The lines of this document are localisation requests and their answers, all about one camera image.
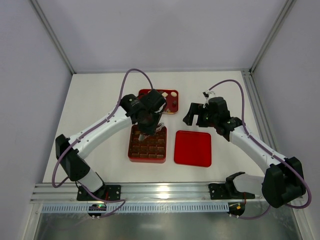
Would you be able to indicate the cream oval chocolate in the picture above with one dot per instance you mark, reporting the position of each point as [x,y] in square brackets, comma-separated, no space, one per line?
[174,94]

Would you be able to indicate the red box lid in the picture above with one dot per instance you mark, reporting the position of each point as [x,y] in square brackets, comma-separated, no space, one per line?
[193,148]

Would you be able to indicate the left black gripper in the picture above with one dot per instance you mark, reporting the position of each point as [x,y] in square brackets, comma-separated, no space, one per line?
[149,127]

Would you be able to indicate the red square chocolate box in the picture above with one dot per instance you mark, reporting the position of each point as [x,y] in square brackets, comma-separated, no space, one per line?
[153,149]

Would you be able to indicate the slotted cable duct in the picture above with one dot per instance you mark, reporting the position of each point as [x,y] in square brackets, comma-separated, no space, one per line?
[136,207]

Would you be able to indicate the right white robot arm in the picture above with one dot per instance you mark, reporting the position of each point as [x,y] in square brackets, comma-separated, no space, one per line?
[282,180]

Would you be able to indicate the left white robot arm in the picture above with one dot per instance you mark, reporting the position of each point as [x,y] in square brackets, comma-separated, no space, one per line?
[72,151]

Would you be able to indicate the red chocolate tray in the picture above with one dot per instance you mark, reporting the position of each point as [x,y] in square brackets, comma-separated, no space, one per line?
[172,99]

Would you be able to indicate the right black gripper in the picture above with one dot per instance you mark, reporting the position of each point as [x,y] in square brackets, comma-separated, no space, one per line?
[199,116]

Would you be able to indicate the aluminium front rail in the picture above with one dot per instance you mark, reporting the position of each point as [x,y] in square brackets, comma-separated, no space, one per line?
[132,191]

